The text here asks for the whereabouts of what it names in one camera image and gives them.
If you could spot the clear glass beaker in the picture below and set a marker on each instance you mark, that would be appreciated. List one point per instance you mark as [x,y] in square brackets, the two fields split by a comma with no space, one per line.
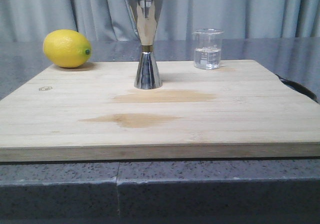
[207,44]

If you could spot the steel double jigger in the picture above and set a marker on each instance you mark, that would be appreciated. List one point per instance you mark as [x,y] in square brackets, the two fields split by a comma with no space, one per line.
[146,15]

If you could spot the wooden cutting board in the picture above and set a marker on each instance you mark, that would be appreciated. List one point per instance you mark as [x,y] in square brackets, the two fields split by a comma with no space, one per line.
[240,110]

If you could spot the yellow lemon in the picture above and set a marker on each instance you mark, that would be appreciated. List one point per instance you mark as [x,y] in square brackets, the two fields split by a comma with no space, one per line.
[67,48]

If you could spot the grey curtain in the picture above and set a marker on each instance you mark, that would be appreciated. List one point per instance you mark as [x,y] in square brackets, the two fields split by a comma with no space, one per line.
[32,20]

